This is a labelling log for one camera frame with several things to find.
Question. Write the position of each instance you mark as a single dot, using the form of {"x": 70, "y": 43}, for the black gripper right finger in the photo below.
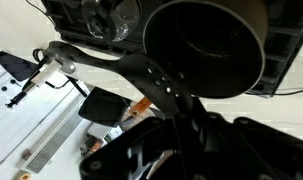
{"x": 251, "y": 153}

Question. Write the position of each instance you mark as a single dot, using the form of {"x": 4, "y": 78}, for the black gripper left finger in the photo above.
{"x": 124, "y": 156}

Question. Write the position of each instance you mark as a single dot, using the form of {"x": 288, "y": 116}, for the black slotted ladle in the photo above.
{"x": 141, "y": 71}

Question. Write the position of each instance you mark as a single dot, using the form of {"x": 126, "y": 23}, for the black cooking pot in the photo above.
{"x": 217, "y": 46}

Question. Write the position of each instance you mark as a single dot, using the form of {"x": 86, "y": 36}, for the clear glass pot lid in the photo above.
{"x": 114, "y": 18}

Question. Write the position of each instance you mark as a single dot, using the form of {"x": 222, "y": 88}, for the black square pad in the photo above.
{"x": 104, "y": 106}

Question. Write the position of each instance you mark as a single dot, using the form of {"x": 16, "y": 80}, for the white floor vent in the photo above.
{"x": 54, "y": 143}

